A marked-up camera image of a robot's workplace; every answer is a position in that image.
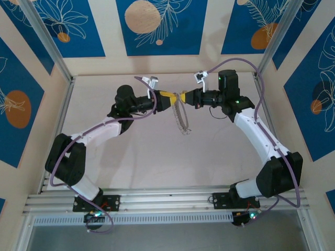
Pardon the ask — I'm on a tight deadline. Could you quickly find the metal coil spring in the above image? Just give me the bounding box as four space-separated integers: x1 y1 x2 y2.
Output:
171 97 192 136

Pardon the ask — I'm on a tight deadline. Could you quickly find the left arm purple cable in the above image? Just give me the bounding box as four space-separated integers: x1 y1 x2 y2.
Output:
49 75 158 235

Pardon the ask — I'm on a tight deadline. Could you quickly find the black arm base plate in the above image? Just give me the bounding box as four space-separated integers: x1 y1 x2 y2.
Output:
72 193 121 213
213 192 260 210

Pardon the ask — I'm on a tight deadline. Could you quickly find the thin black wire loop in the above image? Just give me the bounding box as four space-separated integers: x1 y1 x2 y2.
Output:
209 104 227 120

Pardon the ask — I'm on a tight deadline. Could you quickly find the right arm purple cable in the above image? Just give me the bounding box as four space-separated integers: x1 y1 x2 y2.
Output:
206 57 302 227

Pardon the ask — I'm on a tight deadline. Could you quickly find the white slotted cable duct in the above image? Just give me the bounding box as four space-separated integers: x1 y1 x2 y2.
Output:
33 211 234 226

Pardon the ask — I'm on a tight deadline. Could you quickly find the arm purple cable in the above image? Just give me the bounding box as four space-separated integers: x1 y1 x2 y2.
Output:
49 75 158 235
206 57 302 227

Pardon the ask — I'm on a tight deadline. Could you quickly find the aluminium base rail beam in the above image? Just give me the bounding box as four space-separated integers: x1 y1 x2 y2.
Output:
23 186 307 214

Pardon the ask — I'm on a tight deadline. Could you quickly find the black controller board green light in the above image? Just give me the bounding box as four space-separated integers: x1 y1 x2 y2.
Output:
83 211 105 223
231 210 260 228

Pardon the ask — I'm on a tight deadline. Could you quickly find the aluminium frame post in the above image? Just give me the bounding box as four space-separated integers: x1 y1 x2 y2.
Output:
257 0 300 79
19 0 73 82

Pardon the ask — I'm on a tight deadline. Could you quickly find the aluminium table side rail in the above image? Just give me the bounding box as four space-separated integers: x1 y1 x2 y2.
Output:
252 73 307 194
39 77 76 194

